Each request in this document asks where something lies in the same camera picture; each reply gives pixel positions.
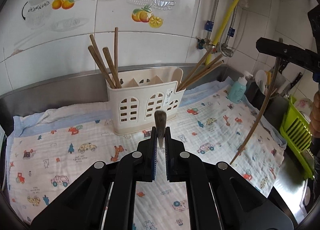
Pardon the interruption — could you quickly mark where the brown wooden chopstick nine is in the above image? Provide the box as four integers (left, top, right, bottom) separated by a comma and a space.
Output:
229, 37, 284, 166

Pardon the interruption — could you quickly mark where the brown wooden chopstick seven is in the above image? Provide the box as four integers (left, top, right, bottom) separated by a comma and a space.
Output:
178, 60, 224, 91

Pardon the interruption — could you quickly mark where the brown wooden chopstick six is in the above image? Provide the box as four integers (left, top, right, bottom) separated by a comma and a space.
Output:
189, 54, 223, 80

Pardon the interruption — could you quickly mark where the brown wooden chopstick five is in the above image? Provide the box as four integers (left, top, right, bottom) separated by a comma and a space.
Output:
177, 47, 213, 91

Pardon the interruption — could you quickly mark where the brown wooden chopstick three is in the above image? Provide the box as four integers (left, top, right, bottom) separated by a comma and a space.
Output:
103, 47, 121, 88

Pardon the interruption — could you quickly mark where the brown wooden chopstick one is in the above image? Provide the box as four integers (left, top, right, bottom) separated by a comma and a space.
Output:
88, 45, 116, 89

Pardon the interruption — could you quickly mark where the brown wooden chopstick four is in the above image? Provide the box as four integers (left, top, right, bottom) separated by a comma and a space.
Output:
114, 26, 119, 72

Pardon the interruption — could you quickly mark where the brown wooden chopstick two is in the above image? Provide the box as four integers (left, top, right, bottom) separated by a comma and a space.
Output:
89, 34, 108, 78

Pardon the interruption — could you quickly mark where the brown wooden chopstick eight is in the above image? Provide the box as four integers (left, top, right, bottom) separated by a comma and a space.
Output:
154, 111, 167, 148

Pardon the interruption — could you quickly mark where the black kitchen knife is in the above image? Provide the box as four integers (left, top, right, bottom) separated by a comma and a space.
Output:
280, 72, 303, 97

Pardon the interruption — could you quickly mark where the person's right hand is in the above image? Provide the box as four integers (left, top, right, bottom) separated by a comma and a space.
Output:
310, 92, 320, 138

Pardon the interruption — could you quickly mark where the white plastic spoon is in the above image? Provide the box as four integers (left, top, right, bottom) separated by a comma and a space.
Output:
255, 69, 267, 94

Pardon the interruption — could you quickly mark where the chrome angle valve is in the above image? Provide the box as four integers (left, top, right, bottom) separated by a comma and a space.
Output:
217, 43, 234, 58

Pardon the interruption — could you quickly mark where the teal soap pump bottle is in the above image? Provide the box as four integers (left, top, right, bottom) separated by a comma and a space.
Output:
228, 71, 253, 104

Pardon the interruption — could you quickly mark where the black utensil container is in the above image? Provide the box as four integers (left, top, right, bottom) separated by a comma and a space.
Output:
245, 82, 289, 120

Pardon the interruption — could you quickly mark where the cream plastic utensil holder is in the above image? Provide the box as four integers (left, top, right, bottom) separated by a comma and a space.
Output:
107, 67, 184, 135

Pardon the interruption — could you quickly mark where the green plastic dish rack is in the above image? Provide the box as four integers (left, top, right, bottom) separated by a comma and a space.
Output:
280, 95, 314, 180

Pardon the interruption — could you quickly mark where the printed white cotton cloth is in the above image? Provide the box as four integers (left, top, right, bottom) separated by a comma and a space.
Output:
1, 81, 293, 229

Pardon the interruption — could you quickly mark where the light blue towel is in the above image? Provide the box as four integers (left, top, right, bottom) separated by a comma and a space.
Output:
12, 79, 288, 145

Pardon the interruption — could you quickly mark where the steel braided hose right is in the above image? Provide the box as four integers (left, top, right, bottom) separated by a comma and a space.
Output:
224, 6, 239, 45

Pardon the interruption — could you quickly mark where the yellow corrugated gas hose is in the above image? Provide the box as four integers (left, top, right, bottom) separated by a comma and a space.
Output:
204, 0, 251, 66

